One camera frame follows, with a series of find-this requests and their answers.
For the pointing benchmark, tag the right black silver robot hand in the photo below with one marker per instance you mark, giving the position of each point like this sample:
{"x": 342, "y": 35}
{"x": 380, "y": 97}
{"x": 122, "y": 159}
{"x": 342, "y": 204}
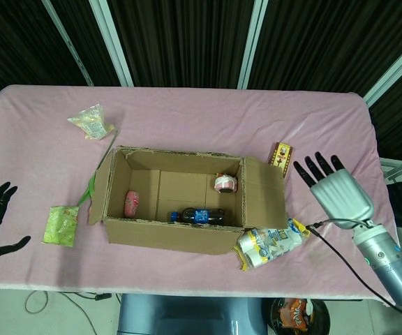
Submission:
{"x": 344, "y": 199}

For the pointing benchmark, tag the large brown cardboard box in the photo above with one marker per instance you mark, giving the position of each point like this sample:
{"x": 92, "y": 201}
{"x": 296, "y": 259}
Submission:
{"x": 166, "y": 237}

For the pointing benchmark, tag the grey metal rack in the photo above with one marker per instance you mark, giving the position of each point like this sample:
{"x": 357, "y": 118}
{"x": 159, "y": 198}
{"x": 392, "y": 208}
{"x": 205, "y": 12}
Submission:
{"x": 401, "y": 169}

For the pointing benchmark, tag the small red yellow box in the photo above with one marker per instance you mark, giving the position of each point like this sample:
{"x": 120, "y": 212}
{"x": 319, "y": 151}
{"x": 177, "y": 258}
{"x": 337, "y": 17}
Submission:
{"x": 284, "y": 157}

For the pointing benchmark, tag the green snack packet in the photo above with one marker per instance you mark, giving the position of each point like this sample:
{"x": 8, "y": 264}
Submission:
{"x": 61, "y": 227}

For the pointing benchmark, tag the lint roller refill pack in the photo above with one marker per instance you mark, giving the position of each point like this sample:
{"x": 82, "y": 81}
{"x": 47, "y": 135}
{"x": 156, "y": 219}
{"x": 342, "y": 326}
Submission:
{"x": 271, "y": 244}

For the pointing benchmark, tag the artificial red tulip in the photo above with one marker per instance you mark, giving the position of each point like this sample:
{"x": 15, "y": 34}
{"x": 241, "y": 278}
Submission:
{"x": 86, "y": 195}

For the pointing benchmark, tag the black round bin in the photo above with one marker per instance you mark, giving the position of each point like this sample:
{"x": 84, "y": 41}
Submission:
{"x": 323, "y": 314}

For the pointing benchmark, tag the pink white cup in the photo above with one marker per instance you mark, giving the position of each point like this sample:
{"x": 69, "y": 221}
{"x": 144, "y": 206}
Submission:
{"x": 225, "y": 183}

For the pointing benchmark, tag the orange snack bag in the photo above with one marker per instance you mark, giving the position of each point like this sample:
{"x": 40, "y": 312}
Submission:
{"x": 295, "y": 312}

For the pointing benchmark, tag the dark cola bottle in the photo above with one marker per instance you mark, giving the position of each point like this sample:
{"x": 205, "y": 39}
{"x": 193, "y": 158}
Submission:
{"x": 201, "y": 216}

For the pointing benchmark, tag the pink snack can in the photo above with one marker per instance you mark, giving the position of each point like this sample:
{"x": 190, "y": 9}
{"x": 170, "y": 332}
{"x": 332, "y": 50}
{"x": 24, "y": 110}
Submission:
{"x": 132, "y": 204}

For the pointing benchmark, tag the clear yellow snack bag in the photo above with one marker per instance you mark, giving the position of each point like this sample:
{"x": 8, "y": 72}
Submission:
{"x": 91, "y": 122}

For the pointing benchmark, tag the pink tablecloth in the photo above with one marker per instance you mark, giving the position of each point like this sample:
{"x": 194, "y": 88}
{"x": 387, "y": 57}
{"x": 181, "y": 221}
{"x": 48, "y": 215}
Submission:
{"x": 187, "y": 118}

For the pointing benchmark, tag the blue chair seat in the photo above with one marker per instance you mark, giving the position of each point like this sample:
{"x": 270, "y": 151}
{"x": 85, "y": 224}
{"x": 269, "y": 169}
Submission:
{"x": 190, "y": 314}

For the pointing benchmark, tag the white partition frame post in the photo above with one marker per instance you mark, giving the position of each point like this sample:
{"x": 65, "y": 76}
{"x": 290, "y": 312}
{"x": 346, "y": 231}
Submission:
{"x": 113, "y": 45}
{"x": 251, "y": 45}
{"x": 393, "y": 68}
{"x": 68, "y": 43}

